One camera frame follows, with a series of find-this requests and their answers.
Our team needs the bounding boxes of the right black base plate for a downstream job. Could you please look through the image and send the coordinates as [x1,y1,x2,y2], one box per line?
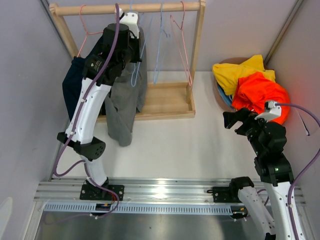
[206,186,241,203]

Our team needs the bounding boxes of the wooden clothes rack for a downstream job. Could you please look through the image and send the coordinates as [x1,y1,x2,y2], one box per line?
[48,0,207,123]

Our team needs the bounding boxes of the navy blue shorts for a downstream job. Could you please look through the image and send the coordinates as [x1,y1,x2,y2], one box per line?
[61,37,111,121]

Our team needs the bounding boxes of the grey shorts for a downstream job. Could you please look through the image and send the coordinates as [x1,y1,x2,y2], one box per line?
[104,30,148,147]

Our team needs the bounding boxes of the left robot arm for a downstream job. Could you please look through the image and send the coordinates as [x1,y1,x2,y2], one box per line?
[57,23,148,200]

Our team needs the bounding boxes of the pink hanger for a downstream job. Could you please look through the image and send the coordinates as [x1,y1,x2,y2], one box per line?
[75,4,106,58]
[114,3,121,14]
[170,1,193,87]

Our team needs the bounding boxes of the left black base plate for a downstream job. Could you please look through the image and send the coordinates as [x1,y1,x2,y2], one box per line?
[79,183,125,201]

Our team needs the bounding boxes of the orange shorts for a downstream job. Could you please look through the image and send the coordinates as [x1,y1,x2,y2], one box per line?
[231,72,291,114]

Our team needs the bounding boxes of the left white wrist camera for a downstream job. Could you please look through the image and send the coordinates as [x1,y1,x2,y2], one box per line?
[119,8,140,39]

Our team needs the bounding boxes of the aluminium mounting rail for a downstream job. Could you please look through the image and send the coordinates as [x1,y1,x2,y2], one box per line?
[32,177,307,207]

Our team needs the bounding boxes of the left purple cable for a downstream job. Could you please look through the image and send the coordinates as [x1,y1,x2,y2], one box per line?
[53,2,120,178]

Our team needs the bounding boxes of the yellow shorts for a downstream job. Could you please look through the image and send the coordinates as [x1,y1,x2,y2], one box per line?
[212,54,276,96]

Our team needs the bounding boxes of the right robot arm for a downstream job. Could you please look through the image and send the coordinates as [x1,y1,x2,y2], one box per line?
[223,101,306,240]

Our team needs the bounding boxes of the slotted grey cable duct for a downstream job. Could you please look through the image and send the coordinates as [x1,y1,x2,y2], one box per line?
[44,202,233,216]

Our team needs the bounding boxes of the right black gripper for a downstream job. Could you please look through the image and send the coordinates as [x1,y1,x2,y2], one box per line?
[222,107,272,156]

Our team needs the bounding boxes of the light blue shorts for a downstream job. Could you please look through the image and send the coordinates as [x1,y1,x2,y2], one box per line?
[217,84,233,109]

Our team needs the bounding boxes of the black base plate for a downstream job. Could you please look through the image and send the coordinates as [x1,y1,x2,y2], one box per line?
[206,186,241,203]
[79,183,125,201]

